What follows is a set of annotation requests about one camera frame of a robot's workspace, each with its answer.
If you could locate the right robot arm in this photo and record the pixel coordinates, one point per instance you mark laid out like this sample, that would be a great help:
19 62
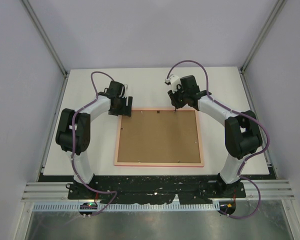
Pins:
242 136

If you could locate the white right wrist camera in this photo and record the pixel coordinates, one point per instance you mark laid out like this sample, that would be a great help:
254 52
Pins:
173 81

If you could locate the left aluminium frame post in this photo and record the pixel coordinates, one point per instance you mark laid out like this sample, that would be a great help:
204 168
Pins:
44 36

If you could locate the brown frame backing board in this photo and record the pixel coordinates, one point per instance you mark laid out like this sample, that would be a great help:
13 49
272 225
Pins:
160 135

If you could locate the aluminium frame post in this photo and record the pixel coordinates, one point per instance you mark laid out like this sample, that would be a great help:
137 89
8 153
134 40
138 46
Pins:
267 26
44 36

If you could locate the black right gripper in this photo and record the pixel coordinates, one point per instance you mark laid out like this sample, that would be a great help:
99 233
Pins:
173 97

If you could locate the right aluminium frame post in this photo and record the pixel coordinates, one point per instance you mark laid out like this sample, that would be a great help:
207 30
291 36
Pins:
267 26

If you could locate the slotted cable duct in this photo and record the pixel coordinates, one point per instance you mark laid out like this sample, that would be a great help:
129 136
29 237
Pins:
88 207

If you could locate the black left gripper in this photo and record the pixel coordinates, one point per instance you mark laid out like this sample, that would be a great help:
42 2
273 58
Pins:
126 110

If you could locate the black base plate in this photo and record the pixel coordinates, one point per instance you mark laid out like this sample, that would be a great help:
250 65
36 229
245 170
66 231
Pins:
155 189

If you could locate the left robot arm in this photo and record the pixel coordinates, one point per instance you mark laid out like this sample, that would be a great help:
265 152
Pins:
73 134

